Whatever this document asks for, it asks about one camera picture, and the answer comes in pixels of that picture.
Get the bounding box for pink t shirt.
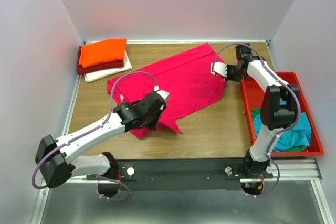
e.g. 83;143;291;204
107;43;226;133

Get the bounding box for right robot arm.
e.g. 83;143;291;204
227;43;301;177

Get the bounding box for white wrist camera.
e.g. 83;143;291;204
153;85;170;102
211;62;228;81

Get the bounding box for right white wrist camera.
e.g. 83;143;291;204
211;62;228;81

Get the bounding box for red plastic bin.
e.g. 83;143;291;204
239;71;324;157

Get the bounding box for dark red folded t shirt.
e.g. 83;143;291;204
77;46;124;74

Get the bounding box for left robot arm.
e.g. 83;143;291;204
35;90;170;188

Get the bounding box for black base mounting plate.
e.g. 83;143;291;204
86;157;274;193

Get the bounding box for aluminium frame rail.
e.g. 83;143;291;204
44;155;321;188

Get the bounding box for orange folded t shirt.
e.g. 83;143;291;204
79;38;127;68

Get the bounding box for green t shirt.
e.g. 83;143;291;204
251;108;261;122

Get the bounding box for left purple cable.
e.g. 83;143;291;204
31;71;160;189

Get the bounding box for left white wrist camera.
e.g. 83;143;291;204
153;85;170;102

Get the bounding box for teal t shirt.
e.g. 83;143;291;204
252;112;312;153

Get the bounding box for white folded t shirt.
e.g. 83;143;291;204
83;52;132;83

